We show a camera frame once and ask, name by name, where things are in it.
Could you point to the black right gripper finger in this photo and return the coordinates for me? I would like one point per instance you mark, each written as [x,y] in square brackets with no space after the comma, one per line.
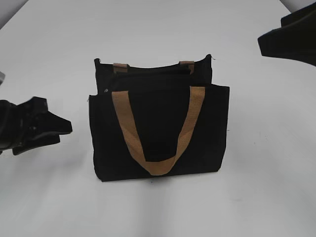
[295,42]
[304,18]

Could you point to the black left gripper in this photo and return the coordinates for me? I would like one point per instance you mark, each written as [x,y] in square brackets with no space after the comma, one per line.
[15,120]

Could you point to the black tote bag tan handles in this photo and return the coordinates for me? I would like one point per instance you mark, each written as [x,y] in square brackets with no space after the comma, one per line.
[163,121]

